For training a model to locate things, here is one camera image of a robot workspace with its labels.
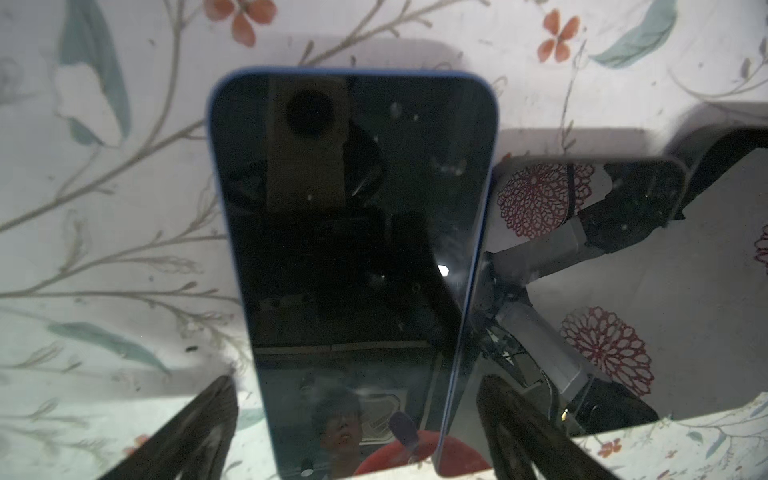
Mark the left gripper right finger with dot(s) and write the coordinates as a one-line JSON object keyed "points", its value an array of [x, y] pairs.
{"points": [[522, 442]]}

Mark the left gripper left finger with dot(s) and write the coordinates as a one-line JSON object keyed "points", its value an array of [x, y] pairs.
{"points": [[193, 445]]}

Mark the phone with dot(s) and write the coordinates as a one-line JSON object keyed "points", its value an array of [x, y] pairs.
{"points": [[354, 202], [709, 152], [540, 316]]}

